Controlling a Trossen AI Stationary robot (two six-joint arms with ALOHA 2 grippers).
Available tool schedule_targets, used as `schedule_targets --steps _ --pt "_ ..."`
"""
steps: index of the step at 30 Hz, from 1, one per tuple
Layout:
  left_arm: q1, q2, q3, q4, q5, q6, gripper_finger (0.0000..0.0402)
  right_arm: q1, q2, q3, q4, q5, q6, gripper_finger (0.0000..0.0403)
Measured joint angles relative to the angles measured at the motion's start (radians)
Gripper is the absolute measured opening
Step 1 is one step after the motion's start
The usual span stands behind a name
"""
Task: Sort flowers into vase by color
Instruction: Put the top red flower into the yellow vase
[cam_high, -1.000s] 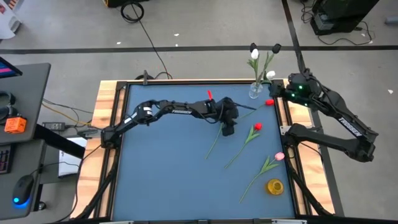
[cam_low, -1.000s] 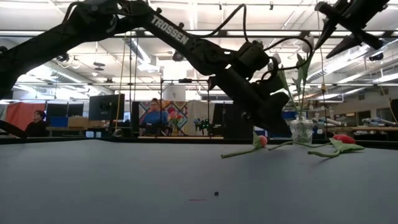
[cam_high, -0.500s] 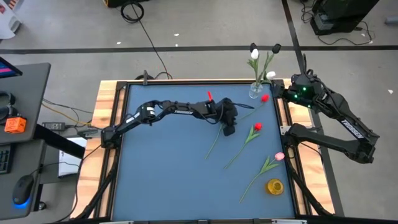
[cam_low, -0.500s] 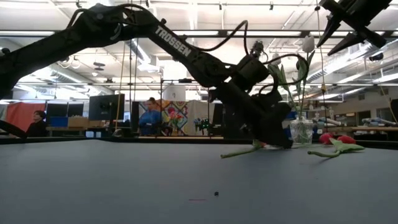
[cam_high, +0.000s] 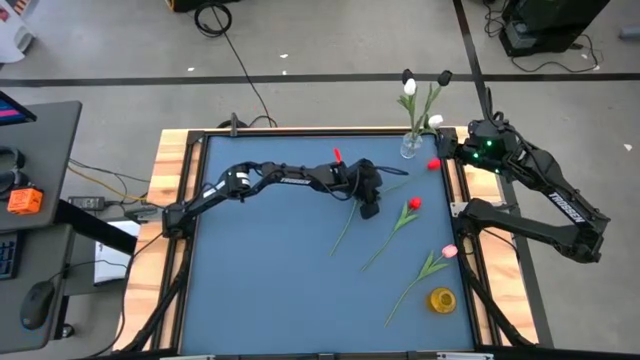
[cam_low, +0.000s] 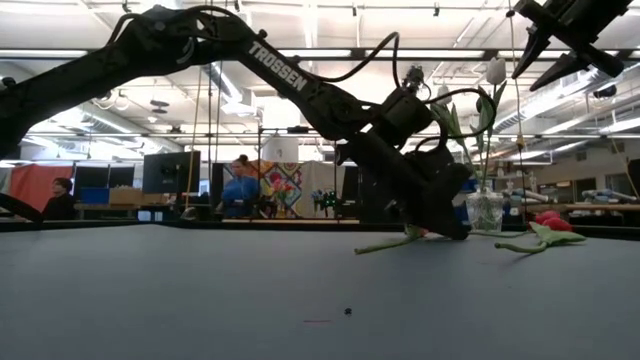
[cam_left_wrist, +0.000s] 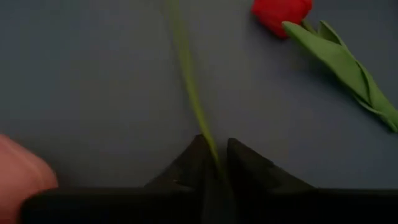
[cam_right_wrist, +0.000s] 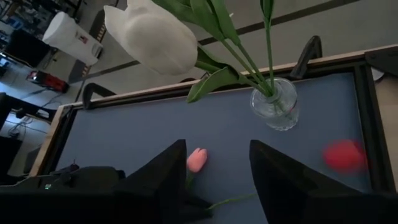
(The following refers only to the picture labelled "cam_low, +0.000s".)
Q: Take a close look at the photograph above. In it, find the colourful patchwork quilt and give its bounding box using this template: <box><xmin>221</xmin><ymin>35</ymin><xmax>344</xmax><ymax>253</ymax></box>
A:
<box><xmin>222</xmin><ymin>160</ymin><xmax>305</xmax><ymax>220</ymax></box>

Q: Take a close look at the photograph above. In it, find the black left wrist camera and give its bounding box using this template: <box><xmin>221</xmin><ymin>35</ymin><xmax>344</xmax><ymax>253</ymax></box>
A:
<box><xmin>382</xmin><ymin>87</ymin><xmax>435</xmax><ymax>139</ymax></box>

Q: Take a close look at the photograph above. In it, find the blue storage bin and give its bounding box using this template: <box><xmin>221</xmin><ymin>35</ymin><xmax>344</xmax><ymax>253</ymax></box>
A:
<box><xmin>79</xmin><ymin>188</ymin><xmax>111</xmax><ymax>205</ymax></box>

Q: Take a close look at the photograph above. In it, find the large black panel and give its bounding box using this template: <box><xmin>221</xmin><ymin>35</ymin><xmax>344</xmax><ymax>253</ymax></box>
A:
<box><xmin>342</xmin><ymin>166</ymin><xmax>409</xmax><ymax>224</ymax></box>

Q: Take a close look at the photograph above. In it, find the yellow hanging cable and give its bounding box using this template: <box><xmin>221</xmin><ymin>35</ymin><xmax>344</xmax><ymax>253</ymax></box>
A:
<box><xmin>183</xmin><ymin>64</ymin><xmax>202</xmax><ymax>210</ymax></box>

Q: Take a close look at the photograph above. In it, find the red cloth backdrop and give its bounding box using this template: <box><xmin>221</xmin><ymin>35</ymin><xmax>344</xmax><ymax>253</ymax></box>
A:
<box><xmin>8</xmin><ymin>164</ymin><xmax>75</xmax><ymax>204</ymax></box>

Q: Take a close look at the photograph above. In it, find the red artificial tulip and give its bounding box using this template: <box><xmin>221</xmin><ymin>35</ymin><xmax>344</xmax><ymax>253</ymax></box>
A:
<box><xmin>468</xmin><ymin>209</ymin><xmax>561</xmax><ymax>239</ymax></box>
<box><xmin>494</xmin><ymin>217</ymin><xmax>587</xmax><ymax>255</ymax></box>

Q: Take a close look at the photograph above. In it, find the person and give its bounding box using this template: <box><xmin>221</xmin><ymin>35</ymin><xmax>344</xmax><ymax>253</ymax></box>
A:
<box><xmin>219</xmin><ymin>153</ymin><xmax>261</xmax><ymax>220</ymax></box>
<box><xmin>42</xmin><ymin>177</ymin><xmax>79</xmax><ymax>222</ymax></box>

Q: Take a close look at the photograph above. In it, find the distant black frame beam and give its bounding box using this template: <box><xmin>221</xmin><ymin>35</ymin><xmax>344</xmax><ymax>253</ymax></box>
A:
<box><xmin>19</xmin><ymin>132</ymin><xmax>640</xmax><ymax>140</ymax></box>

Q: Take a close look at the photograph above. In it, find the clear cut-glass vase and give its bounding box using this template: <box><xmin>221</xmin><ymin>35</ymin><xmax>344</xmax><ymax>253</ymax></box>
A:
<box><xmin>465</xmin><ymin>182</ymin><xmax>505</xmax><ymax>234</ymax></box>

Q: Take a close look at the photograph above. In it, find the black low partition panel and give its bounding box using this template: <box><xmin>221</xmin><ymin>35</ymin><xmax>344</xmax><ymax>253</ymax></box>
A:
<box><xmin>73</xmin><ymin>165</ymin><xmax>136</xmax><ymax>190</ymax></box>

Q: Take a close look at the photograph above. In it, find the white backdrop sheet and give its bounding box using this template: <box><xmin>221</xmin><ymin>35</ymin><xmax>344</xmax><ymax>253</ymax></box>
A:
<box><xmin>302</xmin><ymin>160</ymin><xmax>346</xmax><ymax>220</ymax></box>

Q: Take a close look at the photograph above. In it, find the background wooden table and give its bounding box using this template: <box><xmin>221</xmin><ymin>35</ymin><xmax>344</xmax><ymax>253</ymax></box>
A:
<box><xmin>222</xmin><ymin>218</ymin><xmax>361</xmax><ymax>225</ymax></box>

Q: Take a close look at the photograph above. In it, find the pink artificial tulip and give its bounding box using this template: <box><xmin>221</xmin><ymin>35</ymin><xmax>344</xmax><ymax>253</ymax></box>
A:
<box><xmin>354</xmin><ymin>223</ymin><xmax>431</xmax><ymax>255</ymax></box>

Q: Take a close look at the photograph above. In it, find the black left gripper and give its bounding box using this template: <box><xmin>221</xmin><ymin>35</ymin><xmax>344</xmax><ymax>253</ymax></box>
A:
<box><xmin>341</xmin><ymin>130</ymin><xmax>472</xmax><ymax>242</ymax></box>

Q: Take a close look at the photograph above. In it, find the white artificial tulip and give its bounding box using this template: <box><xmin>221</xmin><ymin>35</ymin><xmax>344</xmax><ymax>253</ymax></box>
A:
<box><xmin>432</xmin><ymin>83</ymin><xmax>484</xmax><ymax>190</ymax></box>
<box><xmin>474</xmin><ymin>56</ymin><xmax>508</xmax><ymax>190</ymax></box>

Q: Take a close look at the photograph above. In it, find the narrow black panel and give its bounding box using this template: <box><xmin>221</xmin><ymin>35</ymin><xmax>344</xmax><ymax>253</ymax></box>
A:
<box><xmin>210</xmin><ymin>163</ymin><xmax>225</xmax><ymax>221</ymax></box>

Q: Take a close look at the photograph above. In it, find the cardboard box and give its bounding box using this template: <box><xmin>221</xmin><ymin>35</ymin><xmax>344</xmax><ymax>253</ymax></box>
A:
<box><xmin>108</xmin><ymin>187</ymin><xmax>144</xmax><ymax>205</ymax></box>

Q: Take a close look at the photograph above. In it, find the white cylinder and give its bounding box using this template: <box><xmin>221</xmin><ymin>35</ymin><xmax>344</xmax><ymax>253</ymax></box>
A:
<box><xmin>262</xmin><ymin>137</ymin><xmax>300</xmax><ymax>164</ymax></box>

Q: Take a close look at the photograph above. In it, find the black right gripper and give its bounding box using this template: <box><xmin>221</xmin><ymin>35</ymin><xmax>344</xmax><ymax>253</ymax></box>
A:
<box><xmin>512</xmin><ymin>0</ymin><xmax>634</xmax><ymax>92</ymax></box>

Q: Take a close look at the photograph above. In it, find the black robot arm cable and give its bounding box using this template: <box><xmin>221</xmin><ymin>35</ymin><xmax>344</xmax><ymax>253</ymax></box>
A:
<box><xmin>312</xmin><ymin>31</ymin><xmax>402</xmax><ymax>89</ymax></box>

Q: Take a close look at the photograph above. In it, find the black overhead frame beam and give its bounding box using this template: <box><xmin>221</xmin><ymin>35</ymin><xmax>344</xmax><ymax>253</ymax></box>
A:
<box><xmin>0</xmin><ymin>48</ymin><xmax>640</xmax><ymax>62</ymax></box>

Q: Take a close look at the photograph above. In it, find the yellow cable with connector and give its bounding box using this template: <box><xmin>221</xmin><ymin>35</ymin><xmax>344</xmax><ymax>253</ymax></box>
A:
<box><xmin>505</xmin><ymin>8</ymin><xmax>527</xmax><ymax>221</ymax></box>

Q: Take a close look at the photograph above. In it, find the black metal frame rig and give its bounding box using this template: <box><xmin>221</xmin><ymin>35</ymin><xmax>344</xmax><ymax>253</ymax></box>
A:
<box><xmin>257</xmin><ymin>125</ymin><xmax>339</xmax><ymax>221</ymax></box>

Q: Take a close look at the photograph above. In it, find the wooden workbench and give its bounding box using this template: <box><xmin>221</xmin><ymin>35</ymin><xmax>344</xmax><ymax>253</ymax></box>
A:
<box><xmin>519</xmin><ymin>202</ymin><xmax>640</xmax><ymax>214</ymax></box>

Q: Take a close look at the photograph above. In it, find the black computer monitor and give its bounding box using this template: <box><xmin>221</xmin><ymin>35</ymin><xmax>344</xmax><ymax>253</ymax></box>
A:
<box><xmin>142</xmin><ymin>151</ymin><xmax>201</xmax><ymax>195</ymax></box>

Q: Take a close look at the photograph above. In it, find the ceiling camera with cable loop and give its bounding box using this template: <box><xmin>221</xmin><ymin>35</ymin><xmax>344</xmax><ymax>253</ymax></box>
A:
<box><xmin>403</xmin><ymin>64</ymin><xmax>432</xmax><ymax>94</ymax></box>

